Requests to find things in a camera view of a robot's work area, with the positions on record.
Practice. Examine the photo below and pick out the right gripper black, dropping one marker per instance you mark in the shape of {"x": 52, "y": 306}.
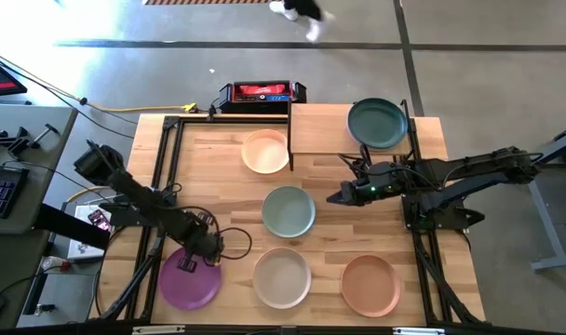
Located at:
{"x": 381, "y": 186}

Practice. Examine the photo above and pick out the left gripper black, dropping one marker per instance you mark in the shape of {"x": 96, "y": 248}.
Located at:
{"x": 204, "y": 244}

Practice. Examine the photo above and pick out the purple plate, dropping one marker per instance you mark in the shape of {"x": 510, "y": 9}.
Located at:
{"x": 190, "y": 290}

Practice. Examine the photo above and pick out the dark green plate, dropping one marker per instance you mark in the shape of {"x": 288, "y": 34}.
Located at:
{"x": 377, "y": 123}

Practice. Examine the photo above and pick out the terracotta brown plate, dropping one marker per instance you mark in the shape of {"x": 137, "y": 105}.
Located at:
{"x": 370, "y": 286}

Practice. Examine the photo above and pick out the peach plate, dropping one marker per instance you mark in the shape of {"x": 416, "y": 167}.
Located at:
{"x": 264, "y": 151}

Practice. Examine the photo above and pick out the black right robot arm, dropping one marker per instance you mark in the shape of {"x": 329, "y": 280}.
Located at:
{"x": 474, "y": 174}

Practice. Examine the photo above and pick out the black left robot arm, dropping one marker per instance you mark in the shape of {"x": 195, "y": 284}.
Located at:
{"x": 138, "y": 195}

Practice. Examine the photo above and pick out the wooden shelf with black legs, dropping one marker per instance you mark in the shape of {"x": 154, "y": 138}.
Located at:
{"x": 315, "y": 128}

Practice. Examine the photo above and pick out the sage green plate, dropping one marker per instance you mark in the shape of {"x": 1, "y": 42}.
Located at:
{"x": 288, "y": 211}

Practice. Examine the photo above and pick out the beige plate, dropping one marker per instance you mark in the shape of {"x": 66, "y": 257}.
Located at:
{"x": 281, "y": 277}

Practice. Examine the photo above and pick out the white box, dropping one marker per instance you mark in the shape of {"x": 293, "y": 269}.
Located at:
{"x": 83, "y": 249}

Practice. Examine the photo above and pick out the black flat panel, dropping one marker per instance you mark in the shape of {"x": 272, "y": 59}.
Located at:
{"x": 69, "y": 230}

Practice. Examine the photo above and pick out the white red power adapter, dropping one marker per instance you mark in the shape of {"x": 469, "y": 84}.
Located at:
{"x": 55, "y": 265}

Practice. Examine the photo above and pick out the red black power station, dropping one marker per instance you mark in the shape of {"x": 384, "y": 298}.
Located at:
{"x": 260, "y": 93}

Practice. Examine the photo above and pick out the person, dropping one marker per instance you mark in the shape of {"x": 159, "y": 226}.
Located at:
{"x": 306, "y": 9}

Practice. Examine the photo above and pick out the black keyboard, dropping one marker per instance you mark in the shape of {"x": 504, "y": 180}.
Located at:
{"x": 4, "y": 191}

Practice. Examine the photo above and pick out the grey metal stand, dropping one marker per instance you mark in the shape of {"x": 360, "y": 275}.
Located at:
{"x": 550, "y": 232}

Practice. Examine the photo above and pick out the black desk clamp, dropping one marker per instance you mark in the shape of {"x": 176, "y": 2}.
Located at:
{"x": 17, "y": 142}

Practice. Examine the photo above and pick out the grey desk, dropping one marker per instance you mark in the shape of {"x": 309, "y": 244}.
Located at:
{"x": 13, "y": 114}

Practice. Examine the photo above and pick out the silver metal bracket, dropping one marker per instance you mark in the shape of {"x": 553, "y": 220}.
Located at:
{"x": 158, "y": 330}
{"x": 419, "y": 331}

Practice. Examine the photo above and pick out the black aluminium table frame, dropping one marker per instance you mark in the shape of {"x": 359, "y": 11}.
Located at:
{"x": 227, "y": 120}

